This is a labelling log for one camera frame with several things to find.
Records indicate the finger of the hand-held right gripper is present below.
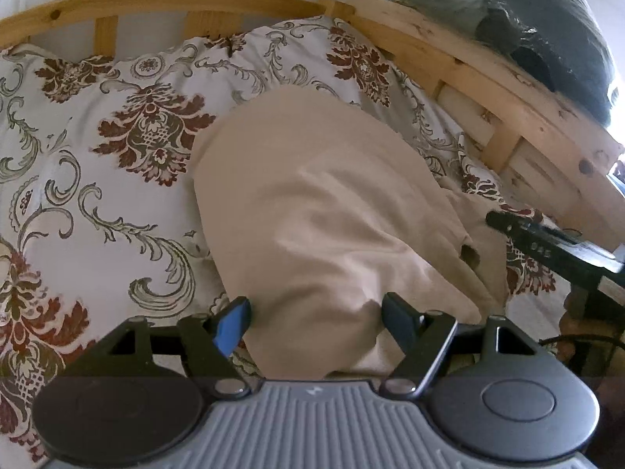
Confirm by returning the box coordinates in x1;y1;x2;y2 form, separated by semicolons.
485;210;572;267

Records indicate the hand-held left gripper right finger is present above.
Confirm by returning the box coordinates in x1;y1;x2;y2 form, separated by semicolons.
379;292;539;399

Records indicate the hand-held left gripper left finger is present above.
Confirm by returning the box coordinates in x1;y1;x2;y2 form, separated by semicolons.
98;295;254;399

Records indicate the beige garment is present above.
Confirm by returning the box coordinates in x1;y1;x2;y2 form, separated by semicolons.
189;85;511;381

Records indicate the person's right hand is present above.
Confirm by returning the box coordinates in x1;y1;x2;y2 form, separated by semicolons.
559;287;593;358

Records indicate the dark plastic-wrapped bundle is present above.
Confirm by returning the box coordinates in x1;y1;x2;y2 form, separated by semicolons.
383;0;617;125

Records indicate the floral printed blanket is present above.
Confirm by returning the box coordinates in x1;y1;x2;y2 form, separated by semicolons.
0;17;579;469

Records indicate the black cable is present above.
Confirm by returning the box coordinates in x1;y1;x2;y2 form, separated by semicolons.
537;333;622;349

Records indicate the wooden bed frame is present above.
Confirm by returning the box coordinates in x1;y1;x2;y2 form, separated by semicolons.
0;0;625;255

